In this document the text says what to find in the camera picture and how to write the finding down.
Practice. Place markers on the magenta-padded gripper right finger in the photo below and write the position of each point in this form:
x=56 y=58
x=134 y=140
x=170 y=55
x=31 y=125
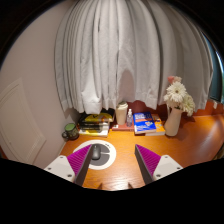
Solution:
x=160 y=165

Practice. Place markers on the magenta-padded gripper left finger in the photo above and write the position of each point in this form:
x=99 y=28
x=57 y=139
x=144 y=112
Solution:
x=63 y=166

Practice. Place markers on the dark grey computer mouse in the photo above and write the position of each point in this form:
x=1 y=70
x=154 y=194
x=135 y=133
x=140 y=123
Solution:
x=96 y=152

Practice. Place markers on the white round grey-leaf mouse pad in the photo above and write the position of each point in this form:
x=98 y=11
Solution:
x=106 y=155

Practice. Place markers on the dark green mug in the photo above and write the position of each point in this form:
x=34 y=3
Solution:
x=70 y=132

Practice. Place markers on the white ceramic vase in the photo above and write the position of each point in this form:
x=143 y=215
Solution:
x=173 y=123

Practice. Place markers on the white-edged yellow book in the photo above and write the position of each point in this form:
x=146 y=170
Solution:
x=93 y=132

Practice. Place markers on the blue cover book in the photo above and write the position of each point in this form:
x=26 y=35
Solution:
x=144 y=122

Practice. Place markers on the black book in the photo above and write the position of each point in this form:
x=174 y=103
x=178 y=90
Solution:
x=91 y=126

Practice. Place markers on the clear sanitizer bottle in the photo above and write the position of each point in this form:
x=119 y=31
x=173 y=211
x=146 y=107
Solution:
x=129 y=120

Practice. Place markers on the flat red book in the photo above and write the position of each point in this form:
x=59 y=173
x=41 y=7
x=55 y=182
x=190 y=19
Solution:
x=120 y=127

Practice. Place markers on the yellow cover book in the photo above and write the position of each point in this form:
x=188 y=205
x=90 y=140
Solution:
x=98 y=117

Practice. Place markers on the beige lidded tumbler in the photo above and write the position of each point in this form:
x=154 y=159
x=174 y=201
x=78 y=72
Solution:
x=121 y=115

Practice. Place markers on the white flower bouquet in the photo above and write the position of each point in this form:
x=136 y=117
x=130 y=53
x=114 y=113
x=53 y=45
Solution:
x=176 y=93

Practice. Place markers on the dark framed window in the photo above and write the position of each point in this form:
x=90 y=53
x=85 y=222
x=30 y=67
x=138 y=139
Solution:
x=216 y=76

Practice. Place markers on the white pleated curtain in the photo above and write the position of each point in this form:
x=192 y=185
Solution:
x=133 y=50

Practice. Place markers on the white wall outlet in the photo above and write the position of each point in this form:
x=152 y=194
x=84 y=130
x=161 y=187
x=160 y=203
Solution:
x=215 y=104

